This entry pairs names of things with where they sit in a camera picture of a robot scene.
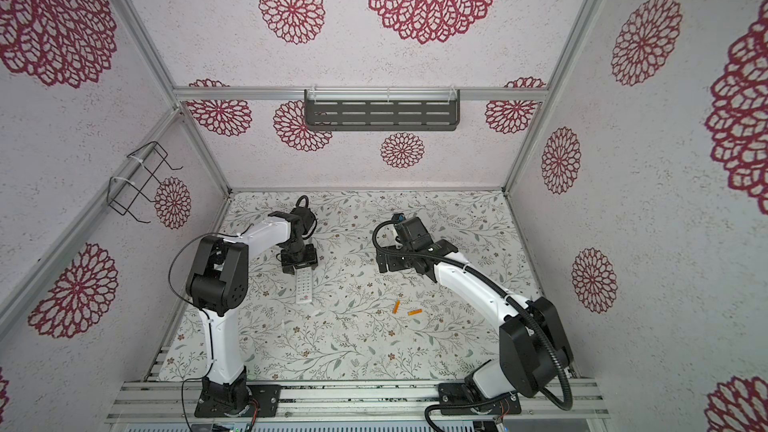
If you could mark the white remote control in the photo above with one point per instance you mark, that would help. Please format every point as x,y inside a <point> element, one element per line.
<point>304,286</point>

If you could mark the black wire wall rack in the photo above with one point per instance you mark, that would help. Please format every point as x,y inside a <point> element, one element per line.
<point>125,189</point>

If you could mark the dark grey wall shelf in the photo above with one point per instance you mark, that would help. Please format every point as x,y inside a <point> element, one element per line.
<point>382,112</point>

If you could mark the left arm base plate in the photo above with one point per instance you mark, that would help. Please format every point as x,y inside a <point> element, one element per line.
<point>218,401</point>

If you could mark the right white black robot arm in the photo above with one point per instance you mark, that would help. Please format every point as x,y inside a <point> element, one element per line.
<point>533,349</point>

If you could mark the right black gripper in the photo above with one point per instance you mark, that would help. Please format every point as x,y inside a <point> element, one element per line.
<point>390,249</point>

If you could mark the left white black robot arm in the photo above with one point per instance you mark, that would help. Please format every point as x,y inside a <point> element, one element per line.
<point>217,285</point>

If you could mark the aluminium front rail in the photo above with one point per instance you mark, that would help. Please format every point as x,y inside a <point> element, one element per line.
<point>325,401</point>

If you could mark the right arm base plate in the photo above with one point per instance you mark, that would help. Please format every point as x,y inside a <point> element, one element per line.
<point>462,399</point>

